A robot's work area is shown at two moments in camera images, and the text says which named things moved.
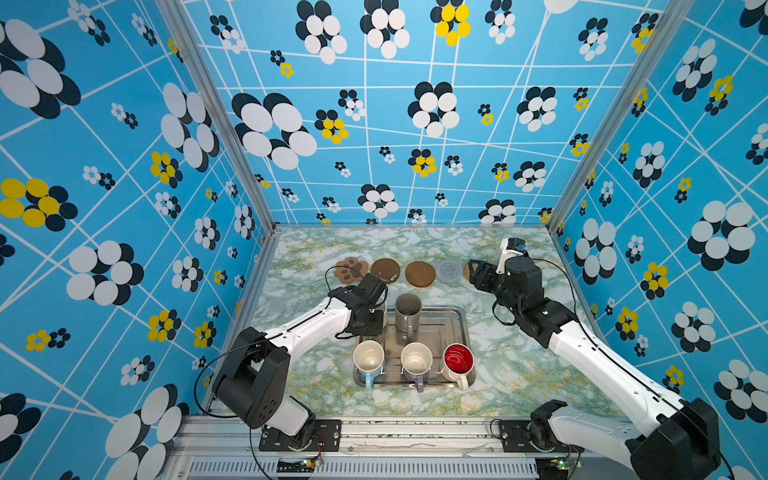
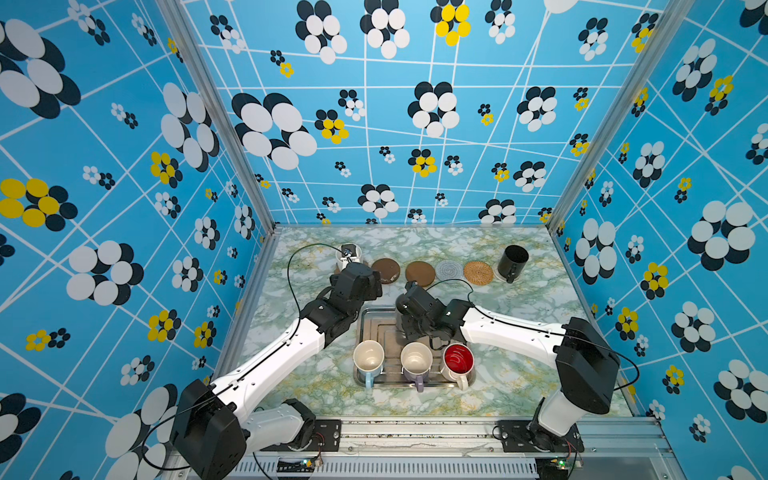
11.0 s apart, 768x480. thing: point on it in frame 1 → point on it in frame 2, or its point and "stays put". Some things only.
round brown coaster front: [386, 269] stays put
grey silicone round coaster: [449, 271] stays put
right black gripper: [486, 274] → [406, 321]
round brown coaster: [420, 274] stays put
